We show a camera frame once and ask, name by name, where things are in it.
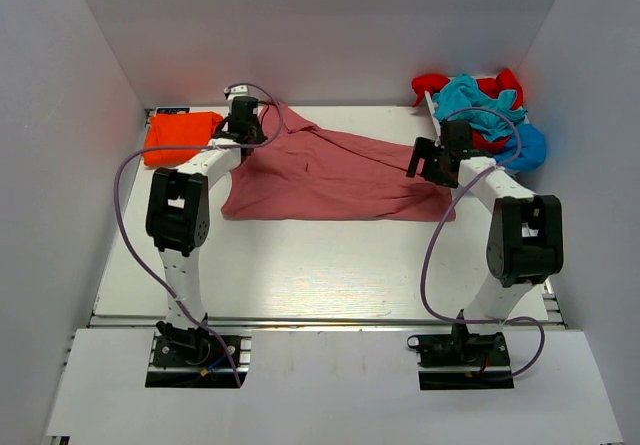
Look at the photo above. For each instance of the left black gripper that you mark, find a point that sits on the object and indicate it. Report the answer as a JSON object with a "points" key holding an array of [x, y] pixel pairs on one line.
{"points": [[236, 133]]}

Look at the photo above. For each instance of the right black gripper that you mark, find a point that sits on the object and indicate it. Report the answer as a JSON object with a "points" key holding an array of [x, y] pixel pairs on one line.
{"points": [[426, 158]]}

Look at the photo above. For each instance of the pink t-shirt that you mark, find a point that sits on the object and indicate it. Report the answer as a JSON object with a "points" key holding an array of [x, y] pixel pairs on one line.
{"points": [[312, 173]]}

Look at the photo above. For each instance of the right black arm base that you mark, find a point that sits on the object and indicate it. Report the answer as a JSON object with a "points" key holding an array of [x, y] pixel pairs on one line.
{"points": [[446, 363]]}

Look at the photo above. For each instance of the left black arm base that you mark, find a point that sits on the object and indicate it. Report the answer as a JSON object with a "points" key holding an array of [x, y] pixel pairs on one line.
{"points": [[204, 364]]}

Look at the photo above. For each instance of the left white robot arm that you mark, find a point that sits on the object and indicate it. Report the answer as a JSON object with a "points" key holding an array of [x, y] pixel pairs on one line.
{"points": [[178, 213]]}

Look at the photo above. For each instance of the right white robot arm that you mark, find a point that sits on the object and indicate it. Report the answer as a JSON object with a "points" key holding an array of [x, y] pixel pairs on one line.
{"points": [[525, 241]]}

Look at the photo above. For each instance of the white plastic bin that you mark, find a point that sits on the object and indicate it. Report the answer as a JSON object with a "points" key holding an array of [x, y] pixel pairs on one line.
{"points": [[494, 108]]}

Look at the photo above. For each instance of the teal crumpled t-shirt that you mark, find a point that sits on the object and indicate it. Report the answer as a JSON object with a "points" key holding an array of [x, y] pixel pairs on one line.
{"points": [[467, 98]]}

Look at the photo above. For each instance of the folded orange t-shirt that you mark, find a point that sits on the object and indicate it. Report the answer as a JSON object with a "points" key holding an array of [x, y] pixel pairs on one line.
{"points": [[184, 129]]}

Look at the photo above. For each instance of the red crumpled t-shirt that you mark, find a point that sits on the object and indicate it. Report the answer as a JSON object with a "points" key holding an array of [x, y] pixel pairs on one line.
{"points": [[430, 83]]}

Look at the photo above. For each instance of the blue crumpled t-shirt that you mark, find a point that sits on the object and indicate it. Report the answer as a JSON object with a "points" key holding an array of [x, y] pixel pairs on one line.
{"points": [[533, 150]]}

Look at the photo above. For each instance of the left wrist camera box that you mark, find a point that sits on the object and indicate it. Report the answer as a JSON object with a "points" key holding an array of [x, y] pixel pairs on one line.
{"points": [[235, 91]]}

